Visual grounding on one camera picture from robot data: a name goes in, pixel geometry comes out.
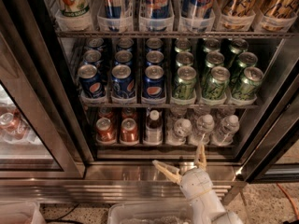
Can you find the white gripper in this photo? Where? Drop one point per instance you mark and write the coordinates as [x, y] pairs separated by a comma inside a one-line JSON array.
[[196, 183]]

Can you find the clear water bottle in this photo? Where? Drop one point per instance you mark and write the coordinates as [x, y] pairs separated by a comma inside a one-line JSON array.
[[224, 134], [201, 130], [178, 134]]

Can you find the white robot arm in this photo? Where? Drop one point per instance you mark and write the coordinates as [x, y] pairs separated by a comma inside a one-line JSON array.
[[229, 217]]

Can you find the dark drink bottle white cap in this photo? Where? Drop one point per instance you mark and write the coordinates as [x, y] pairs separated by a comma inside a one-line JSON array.
[[154, 129]]

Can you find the fridge right door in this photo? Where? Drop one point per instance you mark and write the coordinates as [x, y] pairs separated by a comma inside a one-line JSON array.
[[266, 164]]

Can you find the steel fridge left door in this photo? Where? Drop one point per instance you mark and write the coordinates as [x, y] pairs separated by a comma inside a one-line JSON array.
[[22, 53]]

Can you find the red soda can front right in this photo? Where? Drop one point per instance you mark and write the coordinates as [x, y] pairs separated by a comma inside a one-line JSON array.
[[129, 132]]

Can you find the red soda can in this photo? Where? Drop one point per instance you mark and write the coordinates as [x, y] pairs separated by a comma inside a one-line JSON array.
[[106, 133], [129, 132]]

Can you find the clear plastic bin centre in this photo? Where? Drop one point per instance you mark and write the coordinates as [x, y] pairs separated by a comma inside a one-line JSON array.
[[156, 212]]

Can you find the clear plastic bin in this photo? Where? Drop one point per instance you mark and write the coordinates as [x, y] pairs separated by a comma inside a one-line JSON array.
[[156, 212], [21, 213]]

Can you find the green soda can front left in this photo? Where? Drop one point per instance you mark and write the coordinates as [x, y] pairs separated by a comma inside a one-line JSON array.
[[183, 90]]

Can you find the green soda can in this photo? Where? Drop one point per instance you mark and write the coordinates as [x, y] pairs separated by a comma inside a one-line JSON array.
[[183, 90], [216, 80], [244, 88]]

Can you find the green soda can front middle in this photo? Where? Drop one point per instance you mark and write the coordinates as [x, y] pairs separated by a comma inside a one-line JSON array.
[[216, 80]]

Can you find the red soda can front left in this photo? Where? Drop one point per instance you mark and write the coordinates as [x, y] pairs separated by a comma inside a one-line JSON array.
[[106, 133]]

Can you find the blue pepsi can front right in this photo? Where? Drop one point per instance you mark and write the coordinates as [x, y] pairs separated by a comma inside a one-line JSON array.
[[153, 91]]

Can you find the blue pepsi can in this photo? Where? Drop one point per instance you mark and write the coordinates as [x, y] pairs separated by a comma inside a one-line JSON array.
[[123, 82], [90, 81], [153, 91]]

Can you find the green soda can front right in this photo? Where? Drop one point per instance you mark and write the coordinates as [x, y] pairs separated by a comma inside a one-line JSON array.
[[244, 88]]

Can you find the blue pepsi can front middle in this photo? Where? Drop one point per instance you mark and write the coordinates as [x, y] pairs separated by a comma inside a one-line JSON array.
[[123, 82]]

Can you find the blue pepsi can front left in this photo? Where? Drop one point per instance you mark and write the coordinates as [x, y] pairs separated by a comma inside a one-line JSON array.
[[90, 81]]

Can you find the red bull can right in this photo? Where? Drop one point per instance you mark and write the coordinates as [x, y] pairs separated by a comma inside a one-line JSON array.
[[196, 12]]

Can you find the red bull can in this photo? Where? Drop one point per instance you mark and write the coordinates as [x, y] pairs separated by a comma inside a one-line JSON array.
[[117, 14], [155, 12], [196, 12]]

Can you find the gold can left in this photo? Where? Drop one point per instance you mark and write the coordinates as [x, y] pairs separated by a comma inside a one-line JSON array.
[[235, 15]]

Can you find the gold can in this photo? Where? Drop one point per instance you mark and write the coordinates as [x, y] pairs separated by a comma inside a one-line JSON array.
[[235, 15], [276, 15]]

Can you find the red bull can middle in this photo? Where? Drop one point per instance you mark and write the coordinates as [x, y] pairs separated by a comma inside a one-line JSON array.
[[155, 12]]

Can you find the clear plastic bin left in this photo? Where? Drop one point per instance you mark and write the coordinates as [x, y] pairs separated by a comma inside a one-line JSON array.
[[21, 213]]

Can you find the red bull can left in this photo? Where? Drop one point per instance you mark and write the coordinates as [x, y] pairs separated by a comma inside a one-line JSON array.
[[117, 14]]

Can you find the gold can right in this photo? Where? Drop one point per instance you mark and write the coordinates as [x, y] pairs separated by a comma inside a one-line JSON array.
[[276, 15]]

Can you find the white 7up can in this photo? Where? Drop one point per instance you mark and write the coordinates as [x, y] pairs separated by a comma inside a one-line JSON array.
[[74, 15]]

